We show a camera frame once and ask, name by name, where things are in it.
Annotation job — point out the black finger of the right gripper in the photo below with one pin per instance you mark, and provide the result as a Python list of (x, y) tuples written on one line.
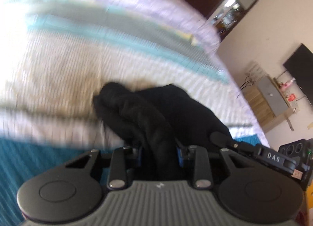
[(223, 141)]

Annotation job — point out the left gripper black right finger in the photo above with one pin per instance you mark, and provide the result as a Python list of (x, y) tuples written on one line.
[(195, 162)]

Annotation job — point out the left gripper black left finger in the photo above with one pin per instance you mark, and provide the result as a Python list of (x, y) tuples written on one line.
[(122, 160)]

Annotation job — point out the black pants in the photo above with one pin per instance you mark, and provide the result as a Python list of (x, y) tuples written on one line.
[(157, 119)]

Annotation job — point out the wooden side cabinet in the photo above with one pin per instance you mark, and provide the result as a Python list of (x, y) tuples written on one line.
[(268, 103)]

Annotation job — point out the patterned teal white bedspread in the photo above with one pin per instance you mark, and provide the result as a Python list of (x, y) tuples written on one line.
[(56, 55)]

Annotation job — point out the black wall television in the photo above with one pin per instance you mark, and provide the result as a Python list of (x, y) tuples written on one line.
[(300, 67)]

